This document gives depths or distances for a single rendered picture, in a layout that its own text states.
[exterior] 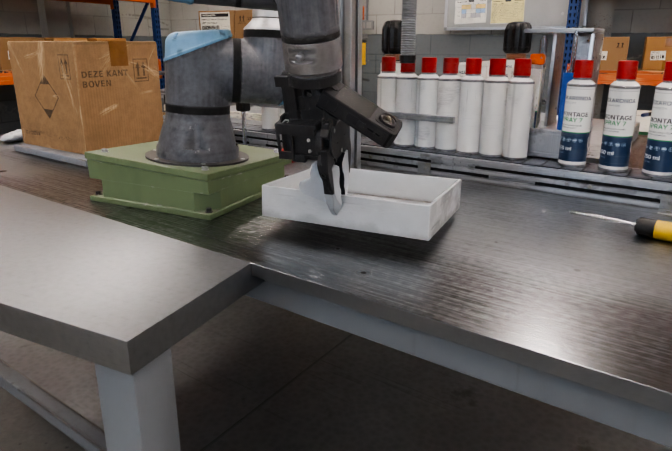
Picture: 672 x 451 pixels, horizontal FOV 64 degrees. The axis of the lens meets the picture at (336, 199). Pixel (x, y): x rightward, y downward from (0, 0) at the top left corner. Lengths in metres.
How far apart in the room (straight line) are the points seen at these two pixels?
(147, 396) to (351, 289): 0.26
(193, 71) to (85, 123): 0.53
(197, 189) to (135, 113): 0.63
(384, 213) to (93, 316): 0.39
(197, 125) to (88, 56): 0.53
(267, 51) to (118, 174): 0.35
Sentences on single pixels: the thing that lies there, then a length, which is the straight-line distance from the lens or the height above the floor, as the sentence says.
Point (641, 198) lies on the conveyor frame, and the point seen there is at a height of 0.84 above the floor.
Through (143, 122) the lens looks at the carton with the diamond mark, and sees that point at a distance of 1.54.
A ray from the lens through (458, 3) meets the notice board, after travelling 5.62.
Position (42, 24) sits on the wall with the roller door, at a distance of 6.19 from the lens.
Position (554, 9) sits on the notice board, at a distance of 5.49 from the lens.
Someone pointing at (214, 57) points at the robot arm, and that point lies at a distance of 0.97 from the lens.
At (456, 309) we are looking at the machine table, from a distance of 0.62.
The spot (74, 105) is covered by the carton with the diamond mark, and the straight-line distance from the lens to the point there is 1.46.
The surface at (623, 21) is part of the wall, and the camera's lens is 5.59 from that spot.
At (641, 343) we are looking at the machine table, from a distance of 0.63.
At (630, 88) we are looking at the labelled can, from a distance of 1.12.
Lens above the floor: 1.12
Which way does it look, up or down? 16 degrees down
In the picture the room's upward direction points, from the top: straight up
